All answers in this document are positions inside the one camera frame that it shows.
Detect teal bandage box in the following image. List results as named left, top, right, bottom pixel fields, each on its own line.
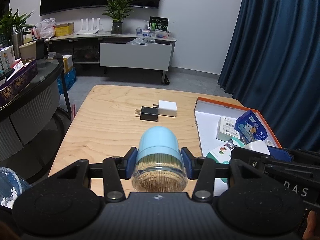
left=206, top=137, right=244, bottom=164

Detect toothpick jar blue lid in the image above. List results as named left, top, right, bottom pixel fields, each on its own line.
left=131, top=125, right=189, bottom=193

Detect small white paper box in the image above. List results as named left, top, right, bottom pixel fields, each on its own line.
left=216, top=116, right=240, bottom=141

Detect black usb charger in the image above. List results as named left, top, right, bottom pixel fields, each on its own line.
left=135, top=106, right=158, bottom=122

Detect white square charger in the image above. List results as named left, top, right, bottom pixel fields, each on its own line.
left=153, top=100, right=177, bottom=117

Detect blue tin box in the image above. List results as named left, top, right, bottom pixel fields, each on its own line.
left=234, top=110, right=268, bottom=145

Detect white rounded usb charger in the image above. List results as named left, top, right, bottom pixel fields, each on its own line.
left=243, top=140, right=270, bottom=155

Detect person's right hand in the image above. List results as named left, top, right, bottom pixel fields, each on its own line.
left=302, top=211, right=320, bottom=240

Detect orange white shallow box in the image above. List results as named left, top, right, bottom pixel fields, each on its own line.
left=194, top=96, right=283, bottom=190

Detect blue plastic bag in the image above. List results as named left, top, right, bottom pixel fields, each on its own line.
left=57, top=67, right=76, bottom=95

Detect white tv cabinet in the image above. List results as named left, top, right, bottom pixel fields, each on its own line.
left=46, top=31, right=176, bottom=85

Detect dark blue curtain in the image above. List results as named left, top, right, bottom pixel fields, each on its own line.
left=218, top=0, right=319, bottom=152

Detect white foam box with tape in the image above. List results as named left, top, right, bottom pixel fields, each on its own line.
left=63, top=55, right=73, bottom=74

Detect white wifi router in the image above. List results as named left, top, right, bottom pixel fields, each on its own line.
left=76, top=17, right=100, bottom=35

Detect black green display box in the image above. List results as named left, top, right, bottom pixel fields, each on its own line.
left=148, top=16, right=169, bottom=31

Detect purple decorated tin box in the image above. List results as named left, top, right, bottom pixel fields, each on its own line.
left=1, top=59, right=38, bottom=107

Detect yellow cardboard box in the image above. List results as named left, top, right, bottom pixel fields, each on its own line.
left=55, top=22, right=74, bottom=37

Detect beige paper cup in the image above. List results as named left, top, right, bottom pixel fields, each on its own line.
left=19, top=41, right=36, bottom=60

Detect potted plant on cabinet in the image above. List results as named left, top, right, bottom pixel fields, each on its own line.
left=103, top=0, right=138, bottom=35

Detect white plastic bag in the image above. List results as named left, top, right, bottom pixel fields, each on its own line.
left=36, top=18, right=56, bottom=38

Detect steel thermos bottle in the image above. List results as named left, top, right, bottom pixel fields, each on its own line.
left=11, top=29, right=23, bottom=59

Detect potted plant on side table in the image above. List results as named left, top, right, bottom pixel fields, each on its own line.
left=1, top=9, right=36, bottom=47

